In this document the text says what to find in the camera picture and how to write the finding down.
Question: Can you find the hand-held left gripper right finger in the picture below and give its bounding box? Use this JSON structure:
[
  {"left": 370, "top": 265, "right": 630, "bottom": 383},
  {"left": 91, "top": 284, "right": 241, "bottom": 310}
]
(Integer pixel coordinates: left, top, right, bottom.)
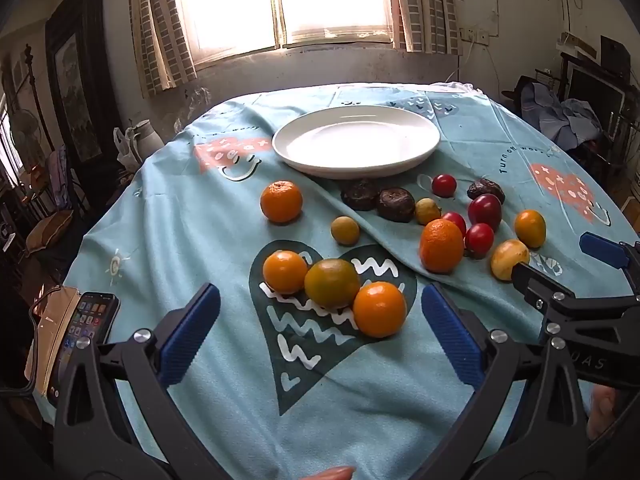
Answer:
[{"left": 421, "top": 282, "right": 591, "bottom": 480}]

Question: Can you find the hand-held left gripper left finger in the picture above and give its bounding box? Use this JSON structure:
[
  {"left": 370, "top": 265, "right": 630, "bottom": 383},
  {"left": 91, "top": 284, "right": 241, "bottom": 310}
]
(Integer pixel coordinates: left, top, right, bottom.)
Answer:
[{"left": 52, "top": 282, "right": 223, "bottom": 480}]

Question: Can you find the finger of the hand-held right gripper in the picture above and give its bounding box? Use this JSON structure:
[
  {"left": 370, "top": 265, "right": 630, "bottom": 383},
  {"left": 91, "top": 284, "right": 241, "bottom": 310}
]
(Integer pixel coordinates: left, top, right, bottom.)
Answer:
[
  {"left": 510, "top": 261, "right": 581, "bottom": 313},
  {"left": 579, "top": 232, "right": 640, "bottom": 292}
]

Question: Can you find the yellow round fruit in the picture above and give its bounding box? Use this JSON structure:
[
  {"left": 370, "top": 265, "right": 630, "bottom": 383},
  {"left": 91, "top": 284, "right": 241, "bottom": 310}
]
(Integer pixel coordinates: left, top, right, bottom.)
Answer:
[{"left": 490, "top": 239, "right": 531, "bottom": 282}]

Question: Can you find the smooth small orange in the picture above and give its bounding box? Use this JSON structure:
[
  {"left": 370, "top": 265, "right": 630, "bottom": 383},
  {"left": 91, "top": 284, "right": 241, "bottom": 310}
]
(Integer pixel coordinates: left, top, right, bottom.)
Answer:
[
  {"left": 514, "top": 209, "right": 547, "bottom": 249},
  {"left": 352, "top": 281, "right": 408, "bottom": 338},
  {"left": 262, "top": 250, "right": 309, "bottom": 296}
]

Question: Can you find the dark red plum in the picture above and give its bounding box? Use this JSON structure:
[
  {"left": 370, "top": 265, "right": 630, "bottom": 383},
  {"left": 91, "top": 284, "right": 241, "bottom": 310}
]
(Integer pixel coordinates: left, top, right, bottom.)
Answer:
[{"left": 468, "top": 193, "right": 503, "bottom": 232}]

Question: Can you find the dark brown wrinkled fruit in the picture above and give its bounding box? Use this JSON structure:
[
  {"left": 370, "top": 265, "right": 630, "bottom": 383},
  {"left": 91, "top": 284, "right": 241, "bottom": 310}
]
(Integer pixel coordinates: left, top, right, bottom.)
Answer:
[
  {"left": 340, "top": 178, "right": 380, "bottom": 212},
  {"left": 376, "top": 187, "right": 416, "bottom": 222},
  {"left": 467, "top": 178, "right": 506, "bottom": 203}
]

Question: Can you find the greenish orange tangerine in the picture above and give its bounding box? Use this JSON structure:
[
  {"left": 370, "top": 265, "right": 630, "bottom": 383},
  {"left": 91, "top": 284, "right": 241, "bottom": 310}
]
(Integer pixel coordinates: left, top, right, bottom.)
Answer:
[{"left": 304, "top": 258, "right": 362, "bottom": 310}]

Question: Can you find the red cherry tomato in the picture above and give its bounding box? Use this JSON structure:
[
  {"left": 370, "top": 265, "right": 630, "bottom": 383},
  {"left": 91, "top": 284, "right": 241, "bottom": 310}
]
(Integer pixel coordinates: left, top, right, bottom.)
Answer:
[
  {"left": 442, "top": 211, "right": 467, "bottom": 237},
  {"left": 431, "top": 173, "right": 458, "bottom": 198},
  {"left": 464, "top": 223, "right": 495, "bottom": 258}
]

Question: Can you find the tan round longan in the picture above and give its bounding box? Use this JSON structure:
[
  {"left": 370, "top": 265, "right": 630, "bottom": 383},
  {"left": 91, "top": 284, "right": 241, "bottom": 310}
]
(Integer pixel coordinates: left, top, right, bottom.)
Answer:
[{"left": 330, "top": 216, "right": 361, "bottom": 246}]

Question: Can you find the rough-skinned orange mandarin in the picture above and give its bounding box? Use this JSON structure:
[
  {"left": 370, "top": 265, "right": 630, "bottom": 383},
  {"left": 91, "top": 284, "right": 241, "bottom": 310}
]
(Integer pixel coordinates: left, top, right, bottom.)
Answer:
[{"left": 260, "top": 180, "right": 304, "bottom": 224}]

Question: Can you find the white round plate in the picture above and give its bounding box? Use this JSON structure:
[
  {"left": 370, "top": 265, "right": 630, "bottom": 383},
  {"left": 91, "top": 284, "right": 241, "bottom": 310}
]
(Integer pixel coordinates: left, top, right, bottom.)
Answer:
[{"left": 271, "top": 106, "right": 441, "bottom": 180}]

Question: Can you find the person's right hand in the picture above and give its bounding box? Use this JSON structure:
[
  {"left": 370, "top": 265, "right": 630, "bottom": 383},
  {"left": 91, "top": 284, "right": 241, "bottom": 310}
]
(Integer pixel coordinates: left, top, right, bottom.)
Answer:
[{"left": 586, "top": 384, "right": 623, "bottom": 442}]

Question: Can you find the person's left hand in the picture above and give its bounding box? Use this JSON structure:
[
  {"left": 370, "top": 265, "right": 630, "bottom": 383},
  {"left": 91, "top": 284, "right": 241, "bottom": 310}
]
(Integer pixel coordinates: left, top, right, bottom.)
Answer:
[{"left": 305, "top": 466, "right": 357, "bottom": 480}]

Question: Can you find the large oval orange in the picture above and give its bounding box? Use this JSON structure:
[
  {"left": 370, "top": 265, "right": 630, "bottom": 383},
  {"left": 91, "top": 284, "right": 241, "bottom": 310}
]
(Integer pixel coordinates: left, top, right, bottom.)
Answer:
[{"left": 419, "top": 218, "right": 465, "bottom": 274}]

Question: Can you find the black smartphone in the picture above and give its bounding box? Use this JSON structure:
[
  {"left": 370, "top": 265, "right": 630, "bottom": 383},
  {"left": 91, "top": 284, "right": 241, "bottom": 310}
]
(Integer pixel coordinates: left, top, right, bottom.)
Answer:
[{"left": 47, "top": 291, "right": 121, "bottom": 406}]

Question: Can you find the light blue printed tablecloth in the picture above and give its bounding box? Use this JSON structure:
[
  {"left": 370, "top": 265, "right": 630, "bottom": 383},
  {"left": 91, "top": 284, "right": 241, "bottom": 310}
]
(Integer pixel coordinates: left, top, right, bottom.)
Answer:
[{"left": 30, "top": 82, "right": 640, "bottom": 480}]

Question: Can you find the small yellow-green fruit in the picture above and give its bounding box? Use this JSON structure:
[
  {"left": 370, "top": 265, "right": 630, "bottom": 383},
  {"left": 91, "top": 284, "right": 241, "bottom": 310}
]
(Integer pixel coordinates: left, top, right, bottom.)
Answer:
[{"left": 415, "top": 198, "right": 442, "bottom": 226}]

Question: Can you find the blue clothes pile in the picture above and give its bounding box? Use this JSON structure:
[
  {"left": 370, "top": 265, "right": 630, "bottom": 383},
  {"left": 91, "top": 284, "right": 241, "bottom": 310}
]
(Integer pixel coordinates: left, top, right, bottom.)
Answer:
[{"left": 520, "top": 82, "right": 603, "bottom": 148}]

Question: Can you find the dark monitor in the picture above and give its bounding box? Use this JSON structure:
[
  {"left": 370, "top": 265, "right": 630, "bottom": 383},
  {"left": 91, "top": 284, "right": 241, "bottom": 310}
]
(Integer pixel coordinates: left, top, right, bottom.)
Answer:
[{"left": 567, "top": 65, "right": 626, "bottom": 121}]

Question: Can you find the chair with cushion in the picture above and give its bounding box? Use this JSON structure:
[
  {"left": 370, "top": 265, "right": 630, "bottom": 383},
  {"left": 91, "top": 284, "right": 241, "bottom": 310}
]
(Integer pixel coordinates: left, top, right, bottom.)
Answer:
[{"left": 25, "top": 210, "right": 76, "bottom": 253}]

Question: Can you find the white plastic bag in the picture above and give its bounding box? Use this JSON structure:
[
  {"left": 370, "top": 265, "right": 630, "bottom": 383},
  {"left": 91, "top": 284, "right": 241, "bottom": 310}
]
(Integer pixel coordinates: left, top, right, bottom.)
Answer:
[{"left": 114, "top": 127, "right": 146, "bottom": 171}]

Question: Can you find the small black speaker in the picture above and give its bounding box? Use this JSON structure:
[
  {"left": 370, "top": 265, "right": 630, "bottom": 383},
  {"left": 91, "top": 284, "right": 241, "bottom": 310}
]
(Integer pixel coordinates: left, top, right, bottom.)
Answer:
[{"left": 600, "top": 35, "right": 632, "bottom": 71}]

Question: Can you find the white pitcher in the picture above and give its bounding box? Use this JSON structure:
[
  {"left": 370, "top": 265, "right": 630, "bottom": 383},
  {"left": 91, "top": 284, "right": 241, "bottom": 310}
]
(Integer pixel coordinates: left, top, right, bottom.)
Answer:
[{"left": 129, "top": 119, "right": 165, "bottom": 163}]

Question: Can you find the standing fan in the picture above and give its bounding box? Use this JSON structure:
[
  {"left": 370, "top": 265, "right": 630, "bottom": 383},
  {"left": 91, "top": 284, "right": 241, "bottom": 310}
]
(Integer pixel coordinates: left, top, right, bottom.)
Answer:
[{"left": 10, "top": 110, "right": 41, "bottom": 161}]

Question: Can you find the dark framed cabinet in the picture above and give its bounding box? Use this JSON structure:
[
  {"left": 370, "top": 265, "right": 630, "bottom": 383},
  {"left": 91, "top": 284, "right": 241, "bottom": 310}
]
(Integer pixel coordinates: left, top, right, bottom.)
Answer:
[{"left": 45, "top": 0, "right": 123, "bottom": 161}]

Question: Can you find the checkered curtain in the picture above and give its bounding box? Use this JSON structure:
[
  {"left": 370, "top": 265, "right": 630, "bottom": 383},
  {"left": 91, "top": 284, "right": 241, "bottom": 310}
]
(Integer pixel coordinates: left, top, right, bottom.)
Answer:
[
  {"left": 387, "top": 0, "right": 461, "bottom": 56},
  {"left": 129, "top": 0, "right": 198, "bottom": 98}
]

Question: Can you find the bright window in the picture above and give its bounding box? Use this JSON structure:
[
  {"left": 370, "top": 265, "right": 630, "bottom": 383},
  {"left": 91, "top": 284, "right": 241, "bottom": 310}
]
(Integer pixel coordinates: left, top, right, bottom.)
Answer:
[{"left": 172, "top": 0, "right": 401, "bottom": 63}]

